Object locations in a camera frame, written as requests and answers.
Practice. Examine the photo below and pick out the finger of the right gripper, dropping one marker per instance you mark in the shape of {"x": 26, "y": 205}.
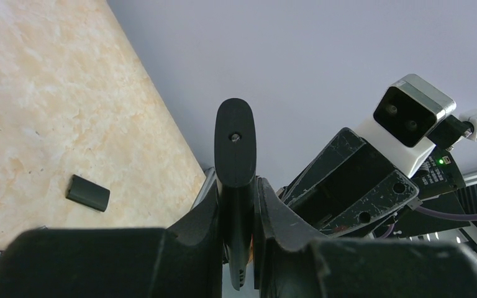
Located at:
{"x": 349, "y": 189}

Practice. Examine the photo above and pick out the black remote control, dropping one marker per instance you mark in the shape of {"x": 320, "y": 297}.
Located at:
{"x": 235, "y": 158}

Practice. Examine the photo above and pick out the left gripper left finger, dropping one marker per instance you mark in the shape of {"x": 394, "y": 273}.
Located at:
{"x": 183, "y": 260}

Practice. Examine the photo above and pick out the black battery cover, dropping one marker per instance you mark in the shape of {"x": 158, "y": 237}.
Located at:
{"x": 87, "y": 193}

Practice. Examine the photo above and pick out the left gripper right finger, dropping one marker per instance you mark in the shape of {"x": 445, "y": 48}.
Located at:
{"x": 293, "y": 259}

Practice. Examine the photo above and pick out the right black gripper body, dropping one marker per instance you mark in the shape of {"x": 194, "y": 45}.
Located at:
{"x": 437, "y": 191}

